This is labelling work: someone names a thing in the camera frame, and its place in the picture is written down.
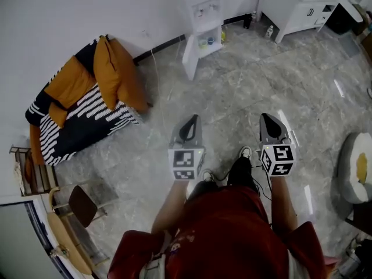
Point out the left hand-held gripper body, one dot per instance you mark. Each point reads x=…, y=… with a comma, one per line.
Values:
x=183, y=159

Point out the person's black trousers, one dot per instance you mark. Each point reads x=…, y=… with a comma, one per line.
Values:
x=239, y=173

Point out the large orange cushion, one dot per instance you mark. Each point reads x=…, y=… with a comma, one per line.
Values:
x=106, y=74

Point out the green plastic cup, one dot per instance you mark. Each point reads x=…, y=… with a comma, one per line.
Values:
x=203, y=44

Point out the person's left white shoe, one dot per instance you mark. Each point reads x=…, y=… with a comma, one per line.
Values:
x=207, y=175

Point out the person's left forearm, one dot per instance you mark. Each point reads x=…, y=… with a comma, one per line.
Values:
x=170, y=208

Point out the black white striped blanket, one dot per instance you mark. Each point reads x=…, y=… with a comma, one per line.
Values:
x=84, y=126

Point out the wooden rack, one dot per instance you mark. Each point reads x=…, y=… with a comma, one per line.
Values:
x=37, y=173

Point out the orange sofa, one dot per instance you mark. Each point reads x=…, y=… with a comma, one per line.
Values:
x=130, y=77

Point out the white sink cabinet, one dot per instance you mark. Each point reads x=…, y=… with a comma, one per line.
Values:
x=293, y=7

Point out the black bottle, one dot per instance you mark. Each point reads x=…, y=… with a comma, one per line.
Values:
x=247, y=20

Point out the small clear bottle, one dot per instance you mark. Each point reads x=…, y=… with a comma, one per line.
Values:
x=254, y=16

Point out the white bottle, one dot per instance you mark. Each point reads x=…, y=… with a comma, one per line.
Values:
x=270, y=31

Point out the small orange cushion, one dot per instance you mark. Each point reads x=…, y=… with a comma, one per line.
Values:
x=58, y=115

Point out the person's white shoe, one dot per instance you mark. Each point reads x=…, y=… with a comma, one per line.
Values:
x=207, y=175
x=245, y=152

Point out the blue plastic cup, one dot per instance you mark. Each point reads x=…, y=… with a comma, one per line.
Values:
x=210, y=40

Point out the person's right forearm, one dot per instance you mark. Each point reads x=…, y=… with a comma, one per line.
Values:
x=283, y=205

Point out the yellow green plastic item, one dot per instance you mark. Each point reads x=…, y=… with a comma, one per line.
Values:
x=223, y=36

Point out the person's right white shoe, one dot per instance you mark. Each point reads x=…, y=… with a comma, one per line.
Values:
x=245, y=152

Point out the fried egg shaped cushion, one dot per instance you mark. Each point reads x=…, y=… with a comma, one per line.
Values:
x=356, y=167

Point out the wooden chair with brown seat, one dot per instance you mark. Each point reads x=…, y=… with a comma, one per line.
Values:
x=82, y=205

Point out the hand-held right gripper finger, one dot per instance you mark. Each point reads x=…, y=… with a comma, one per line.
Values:
x=285, y=134
x=262, y=132

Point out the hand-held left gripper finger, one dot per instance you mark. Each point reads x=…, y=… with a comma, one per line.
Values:
x=198, y=135
x=175, y=137

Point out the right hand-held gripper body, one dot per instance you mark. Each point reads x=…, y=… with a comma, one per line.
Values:
x=282, y=155

